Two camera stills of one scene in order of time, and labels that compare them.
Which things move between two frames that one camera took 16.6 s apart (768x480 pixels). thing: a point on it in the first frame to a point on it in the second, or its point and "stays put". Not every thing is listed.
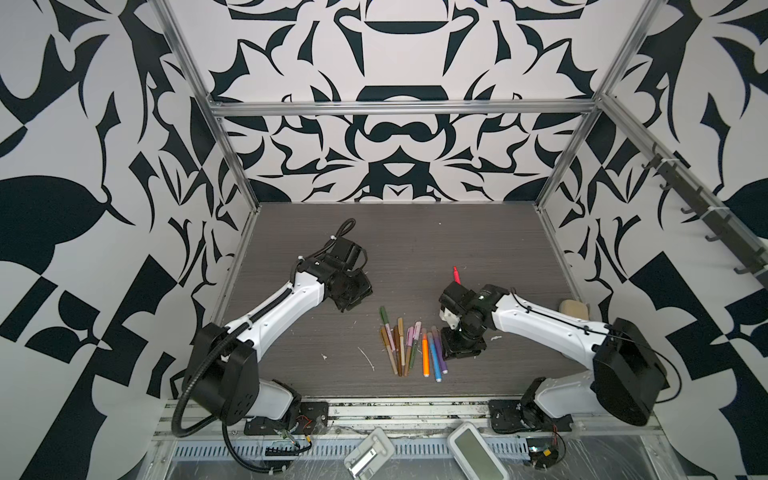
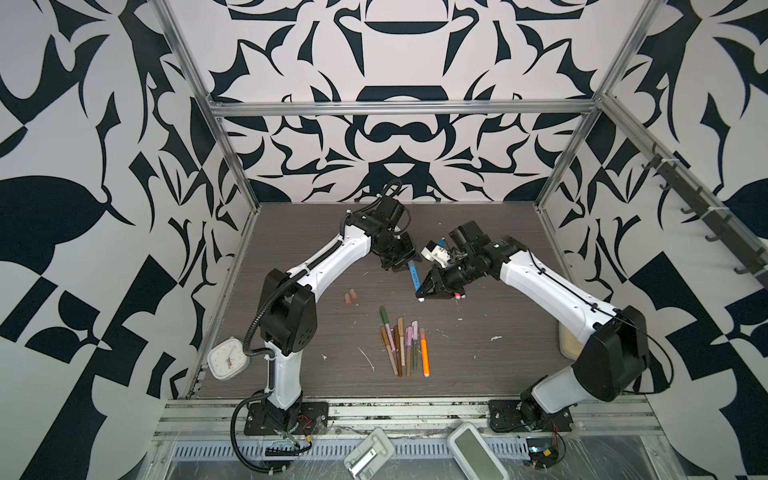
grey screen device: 475,451 stays put
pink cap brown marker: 409,343 stays put
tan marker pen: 389,349 stays put
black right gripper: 450,348 to 440,287
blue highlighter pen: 434,359 to 414,274
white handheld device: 370,455 stays put
